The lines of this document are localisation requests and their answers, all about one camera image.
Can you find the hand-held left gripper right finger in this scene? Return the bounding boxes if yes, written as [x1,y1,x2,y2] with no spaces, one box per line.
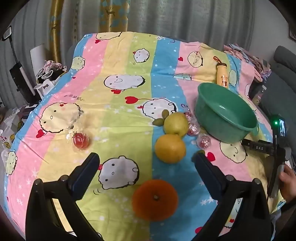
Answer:
[192,151,271,241]

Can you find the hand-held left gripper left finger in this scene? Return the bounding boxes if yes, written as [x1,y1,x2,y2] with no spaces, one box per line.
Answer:
[25,152,103,241]

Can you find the small red apple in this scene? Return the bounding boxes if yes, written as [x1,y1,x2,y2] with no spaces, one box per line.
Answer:
[66,130,90,151]

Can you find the green plastic basin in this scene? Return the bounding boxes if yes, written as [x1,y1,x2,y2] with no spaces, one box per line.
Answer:
[195,83,259,143]

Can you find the yellow orange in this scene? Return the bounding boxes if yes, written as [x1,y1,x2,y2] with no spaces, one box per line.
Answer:
[154,134,186,164]

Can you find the red candy ball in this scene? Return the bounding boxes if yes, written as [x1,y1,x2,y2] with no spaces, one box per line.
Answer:
[187,123,200,137]

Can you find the orange tangerine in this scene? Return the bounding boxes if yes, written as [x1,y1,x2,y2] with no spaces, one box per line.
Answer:
[132,179,179,221]

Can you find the yellow-green pear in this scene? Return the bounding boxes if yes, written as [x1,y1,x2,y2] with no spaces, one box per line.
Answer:
[164,112,189,137]

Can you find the person's right hand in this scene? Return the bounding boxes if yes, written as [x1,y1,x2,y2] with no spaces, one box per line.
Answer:
[278,166,296,202]

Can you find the dark box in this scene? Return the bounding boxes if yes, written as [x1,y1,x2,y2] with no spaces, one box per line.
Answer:
[245,83,267,105]

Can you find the yellow bottle with brown cap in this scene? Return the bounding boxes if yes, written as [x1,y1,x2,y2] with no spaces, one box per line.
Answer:
[213,56,229,88]

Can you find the grey sofa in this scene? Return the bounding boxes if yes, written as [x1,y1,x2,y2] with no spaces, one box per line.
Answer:
[250,45,296,163]

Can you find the pile of pink clothes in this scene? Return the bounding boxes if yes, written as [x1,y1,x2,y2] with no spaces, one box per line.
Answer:
[223,43,272,81]

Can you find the white boxes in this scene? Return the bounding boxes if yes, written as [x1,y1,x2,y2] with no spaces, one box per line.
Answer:
[0,105,31,150]

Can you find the pile of bags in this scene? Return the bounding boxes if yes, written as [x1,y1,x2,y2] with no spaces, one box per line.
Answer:
[35,60,68,96]

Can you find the striped cartoon printed blanket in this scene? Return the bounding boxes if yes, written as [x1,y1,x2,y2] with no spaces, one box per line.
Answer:
[5,31,286,241]

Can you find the black pole stand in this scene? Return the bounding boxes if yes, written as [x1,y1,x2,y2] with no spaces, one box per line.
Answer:
[2,26,36,96]

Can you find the grey curtain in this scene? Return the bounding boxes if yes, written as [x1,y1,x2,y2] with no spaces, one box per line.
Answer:
[125,0,257,50]
[0,14,56,109]

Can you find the gold patterned curtain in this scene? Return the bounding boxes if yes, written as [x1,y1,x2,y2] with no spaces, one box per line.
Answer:
[50,0,129,67]

